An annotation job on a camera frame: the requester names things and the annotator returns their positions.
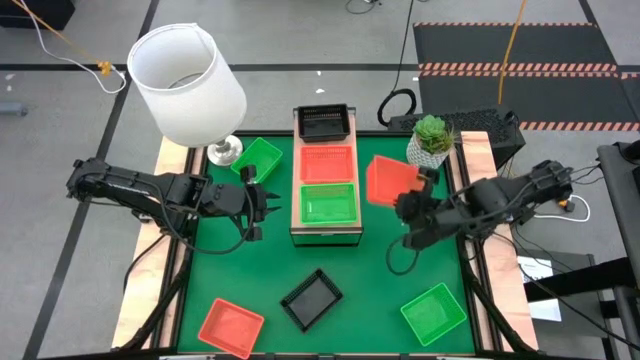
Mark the wooden side panel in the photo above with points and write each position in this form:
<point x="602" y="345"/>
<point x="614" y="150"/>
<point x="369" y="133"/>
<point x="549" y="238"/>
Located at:
<point x="145" y="290"/>
<point x="505" y="280"/>

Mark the wooden shelf with black frame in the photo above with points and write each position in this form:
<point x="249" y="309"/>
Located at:
<point x="325" y="229"/>

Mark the black hazard-striped floor mat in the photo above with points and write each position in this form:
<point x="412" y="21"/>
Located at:
<point x="500" y="45"/>
<point x="550" y="97"/>

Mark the white shade table lamp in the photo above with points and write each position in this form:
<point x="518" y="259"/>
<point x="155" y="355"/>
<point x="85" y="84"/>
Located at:
<point x="200" y="110"/>

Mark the black perforated computer case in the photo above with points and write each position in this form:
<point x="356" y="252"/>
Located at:
<point x="480" y="122"/>

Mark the black equipment case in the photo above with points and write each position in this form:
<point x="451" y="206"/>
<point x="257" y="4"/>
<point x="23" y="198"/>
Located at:
<point x="40" y="12"/>

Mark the orange plastic basket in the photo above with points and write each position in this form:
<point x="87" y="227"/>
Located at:
<point x="231" y="327"/>
<point x="327" y="165"/>
<point x="387" y="182"/>

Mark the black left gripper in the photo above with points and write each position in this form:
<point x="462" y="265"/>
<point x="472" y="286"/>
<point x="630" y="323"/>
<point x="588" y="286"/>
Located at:
<point x="252" y="202"/>

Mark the black desk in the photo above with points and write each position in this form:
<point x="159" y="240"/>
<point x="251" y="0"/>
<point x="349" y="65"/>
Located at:
<point x="622" y="200"/>

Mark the white paper sheet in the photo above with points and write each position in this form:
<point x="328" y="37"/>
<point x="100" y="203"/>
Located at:
<point x="537" y="270"/>

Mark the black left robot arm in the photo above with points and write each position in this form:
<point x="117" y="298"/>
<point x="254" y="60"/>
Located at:
<point x="140" y="187"/>

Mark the green table mat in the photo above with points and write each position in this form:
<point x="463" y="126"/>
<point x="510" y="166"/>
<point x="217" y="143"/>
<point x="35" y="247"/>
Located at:
<point x="350" y="280"/>

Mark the green plastic basket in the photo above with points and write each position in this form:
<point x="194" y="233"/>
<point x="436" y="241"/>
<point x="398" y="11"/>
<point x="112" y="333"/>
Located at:
<point x="260" y="157"/>
<point x="328" y="205"/>
<point x="432" y="314"/>

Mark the grey metal bar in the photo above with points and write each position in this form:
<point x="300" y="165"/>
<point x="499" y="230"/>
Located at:
<point x="12" y="109"/>

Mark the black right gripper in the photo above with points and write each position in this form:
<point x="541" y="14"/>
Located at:
<point x="415" y="235"/>

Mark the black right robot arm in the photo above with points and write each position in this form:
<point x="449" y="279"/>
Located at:
<point x="500" y="200"/>

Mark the succulent in white pot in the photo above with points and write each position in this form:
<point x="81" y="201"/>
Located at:
<point x="427" y="155"/>

